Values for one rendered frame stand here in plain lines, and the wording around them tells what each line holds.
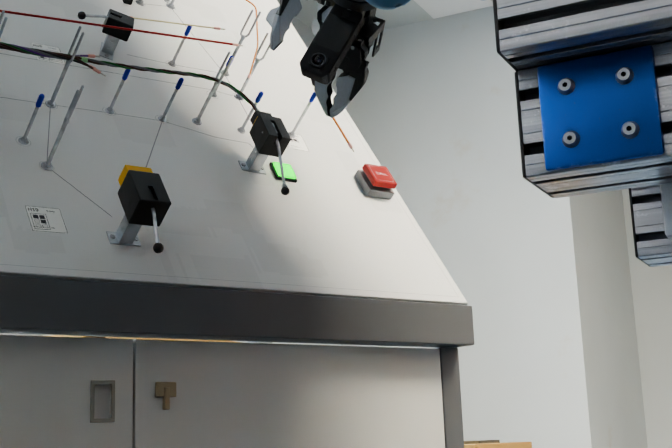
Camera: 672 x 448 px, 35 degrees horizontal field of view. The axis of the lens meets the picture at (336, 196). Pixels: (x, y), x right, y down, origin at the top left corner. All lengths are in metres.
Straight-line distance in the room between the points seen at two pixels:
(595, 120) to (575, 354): 5.74
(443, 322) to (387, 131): 5.51
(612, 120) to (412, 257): 1.00
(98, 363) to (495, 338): 5.38
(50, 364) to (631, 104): 0.85
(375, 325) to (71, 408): 0.49
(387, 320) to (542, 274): 5.03
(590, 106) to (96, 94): 1.07
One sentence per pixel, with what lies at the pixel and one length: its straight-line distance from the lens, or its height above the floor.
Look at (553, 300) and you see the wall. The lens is 6.62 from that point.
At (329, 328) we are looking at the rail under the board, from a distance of 1.58.
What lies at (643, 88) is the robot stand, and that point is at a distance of 0.84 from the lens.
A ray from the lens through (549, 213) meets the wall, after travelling 6.70.
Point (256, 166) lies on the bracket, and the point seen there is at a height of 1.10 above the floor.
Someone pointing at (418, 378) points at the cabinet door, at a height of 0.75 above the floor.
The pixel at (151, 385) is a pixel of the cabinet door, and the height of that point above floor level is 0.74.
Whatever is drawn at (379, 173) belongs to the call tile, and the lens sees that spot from 1.89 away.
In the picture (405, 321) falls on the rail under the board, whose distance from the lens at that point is 1.68.
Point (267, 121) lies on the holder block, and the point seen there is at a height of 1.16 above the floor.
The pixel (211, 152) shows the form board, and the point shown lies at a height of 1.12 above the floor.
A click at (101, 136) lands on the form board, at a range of 1.67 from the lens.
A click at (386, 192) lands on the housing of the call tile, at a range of 1.89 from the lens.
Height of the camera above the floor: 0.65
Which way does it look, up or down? 13 degrees up
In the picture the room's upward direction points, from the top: 2 degrees counter-clockwise
